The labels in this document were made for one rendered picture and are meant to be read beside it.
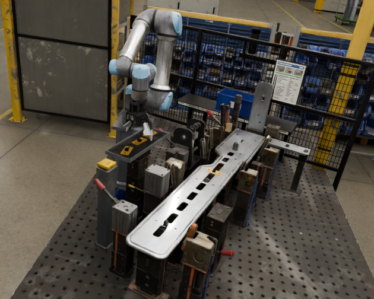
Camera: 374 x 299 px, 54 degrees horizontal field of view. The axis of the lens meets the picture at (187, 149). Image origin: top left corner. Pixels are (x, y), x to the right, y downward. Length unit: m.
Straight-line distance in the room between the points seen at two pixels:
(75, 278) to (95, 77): 2.97
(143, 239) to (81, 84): 3.19
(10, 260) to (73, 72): 2.32
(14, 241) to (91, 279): 1.41
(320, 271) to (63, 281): 1.22
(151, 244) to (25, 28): 3.52
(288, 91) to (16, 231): 2.30
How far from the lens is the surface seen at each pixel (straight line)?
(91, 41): 4.28
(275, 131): 2.53
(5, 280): 2.80
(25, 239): 3.06
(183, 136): 1.97
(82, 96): 4.51
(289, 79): 2.74
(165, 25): 2.01
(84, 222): 2.03
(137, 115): 1.69
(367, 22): 2.68
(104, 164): 1.62
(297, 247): 2.10
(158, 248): 1.44
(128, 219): 1.52
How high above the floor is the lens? 1.97
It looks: 27 degrees down
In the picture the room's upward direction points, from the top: 8 degrees clockwise
